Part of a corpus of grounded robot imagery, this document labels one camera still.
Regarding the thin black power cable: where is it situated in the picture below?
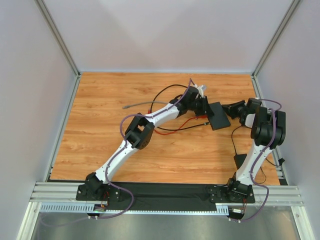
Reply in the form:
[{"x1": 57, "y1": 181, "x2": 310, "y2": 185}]
[{"x1": 231, "y1": 124, "x2": 266, "y2": 185}]

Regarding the black network switch box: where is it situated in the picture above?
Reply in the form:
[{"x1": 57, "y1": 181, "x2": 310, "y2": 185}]
[{"x1": 207, "y1": 102, "x2": 231, "y2": 131}]

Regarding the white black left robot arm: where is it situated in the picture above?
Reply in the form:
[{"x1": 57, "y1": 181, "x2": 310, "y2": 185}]
[{"x1": 76, "y1": 84, "x2": 206, "y2": 201}]

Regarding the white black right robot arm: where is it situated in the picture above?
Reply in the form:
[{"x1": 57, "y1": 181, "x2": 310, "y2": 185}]
[{"x1": 222, "y1": 98, "x2": 286, "y2": 201}]

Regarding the black power adapter brick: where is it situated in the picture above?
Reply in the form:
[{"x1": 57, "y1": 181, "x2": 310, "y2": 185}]
[{"x1": 233, "y1": 154, "x2": 247, "y2": 169}]

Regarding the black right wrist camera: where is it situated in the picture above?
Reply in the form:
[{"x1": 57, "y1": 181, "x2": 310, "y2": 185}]
[{"x1": 246, "y1": 98, "x2": 262, "y2": 114}]

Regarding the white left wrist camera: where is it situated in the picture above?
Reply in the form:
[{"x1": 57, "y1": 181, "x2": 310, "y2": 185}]
[{"x1": 194, "y1": 84, "x2": 207, "y2": 98}]

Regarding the right aluminium frame post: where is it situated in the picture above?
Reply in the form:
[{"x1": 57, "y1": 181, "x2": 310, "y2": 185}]
[{"x1": 251, "y1": 0, "x2": 302, "y2": 78}]

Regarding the aluminium frame post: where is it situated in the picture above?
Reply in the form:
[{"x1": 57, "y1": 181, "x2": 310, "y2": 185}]
[
  {"x1": 251, "y1": 0, "x2": 302, "y2": 78},
  {"x1": 34, "y1": 0, "x2": 81, "y2": 77}
]

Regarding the thick black ethernet cable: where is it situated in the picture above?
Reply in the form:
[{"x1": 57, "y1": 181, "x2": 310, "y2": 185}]
[{"x1": 152, "y1": 84, "x2": 211, "y2": 132}]

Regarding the red ethernet cable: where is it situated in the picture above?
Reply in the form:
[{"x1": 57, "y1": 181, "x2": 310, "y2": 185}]
[{"x1": 147, "y1": 107, "x2": 208, "y2": 136}]

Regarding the grey ethernet cable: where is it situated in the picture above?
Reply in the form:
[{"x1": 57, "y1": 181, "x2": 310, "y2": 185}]
[{"x1": 122, "y1": 101, "x2": 168, "y2": 110}]

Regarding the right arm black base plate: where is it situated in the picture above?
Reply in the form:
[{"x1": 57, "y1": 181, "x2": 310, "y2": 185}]
[{"x1": 206, "y1": 184, "x2": 256, "y2": 204}]

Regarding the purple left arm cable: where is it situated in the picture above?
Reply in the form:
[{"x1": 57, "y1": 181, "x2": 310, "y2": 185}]
[{"x1": 39, "y1": 77, "x2": 197, "y2": 227}]

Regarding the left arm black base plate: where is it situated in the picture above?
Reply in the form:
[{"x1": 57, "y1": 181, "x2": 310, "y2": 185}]
[{"x1": 75, "y1": 184, "x2": 126, "y2": 202}]

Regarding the slotted grey cable duct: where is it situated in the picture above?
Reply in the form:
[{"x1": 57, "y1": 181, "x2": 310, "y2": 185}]
[{"x1": 39, "y1": 202, "x2": 229, "y2": 216}]

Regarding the aluminium front frame rail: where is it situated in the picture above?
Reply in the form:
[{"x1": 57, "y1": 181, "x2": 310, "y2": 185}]
[{"x1": 29, "y1": 181, "x2": 304, "y2": 207}]

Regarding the left aluminium frame post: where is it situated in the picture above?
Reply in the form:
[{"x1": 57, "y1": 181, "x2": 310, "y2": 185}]
[{"x1": 34, "y1": 0, "x2": 81, "y2": 77}]

